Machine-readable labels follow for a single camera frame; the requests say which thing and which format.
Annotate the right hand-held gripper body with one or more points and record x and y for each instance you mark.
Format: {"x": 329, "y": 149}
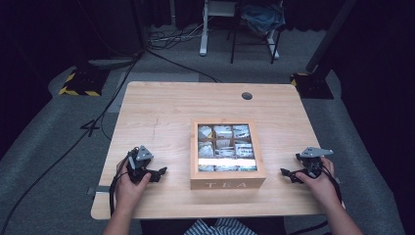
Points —
{"x": 313, "y": 163}

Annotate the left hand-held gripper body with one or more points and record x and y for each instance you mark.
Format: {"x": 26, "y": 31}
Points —
{"x": 140, "y": 163}

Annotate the wooden tea box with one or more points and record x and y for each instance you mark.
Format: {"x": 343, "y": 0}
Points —
{"x": 227, "y": 181}

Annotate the pile of tea bag packets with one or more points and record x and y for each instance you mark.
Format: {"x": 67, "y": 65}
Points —
{"x": 225, "y": 147}

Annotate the person's right hand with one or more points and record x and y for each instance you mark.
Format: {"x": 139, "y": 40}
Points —
{"x": 323, "y": 187}

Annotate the person's left hand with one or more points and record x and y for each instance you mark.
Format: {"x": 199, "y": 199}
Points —
{"x": 129, "y": 192}

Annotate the striped-edge black stand base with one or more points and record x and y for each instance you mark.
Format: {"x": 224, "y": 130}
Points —
{"x": 313, "y": 86}
{"x": 84, "y": 83}

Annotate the person's striped shirt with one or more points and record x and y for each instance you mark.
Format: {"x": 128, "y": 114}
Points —
{"x": 221, "y": 227}

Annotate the white desk leg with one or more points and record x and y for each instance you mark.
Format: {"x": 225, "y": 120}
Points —
{"x": 204, "y": 32}
{"x": 273, "y": 45}

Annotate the black slanted stand pole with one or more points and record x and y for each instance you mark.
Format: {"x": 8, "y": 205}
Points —
{"x": 329, "y": 32}

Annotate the black metal chair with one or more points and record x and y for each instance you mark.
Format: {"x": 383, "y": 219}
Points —
{"x": 235, "y": 39}

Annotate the blue cloth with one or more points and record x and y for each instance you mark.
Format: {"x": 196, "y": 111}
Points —
{"x": 262, "y": 18}

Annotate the grey table edge bracket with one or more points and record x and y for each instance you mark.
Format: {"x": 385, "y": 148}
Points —
{"x": 99, "y": 190}

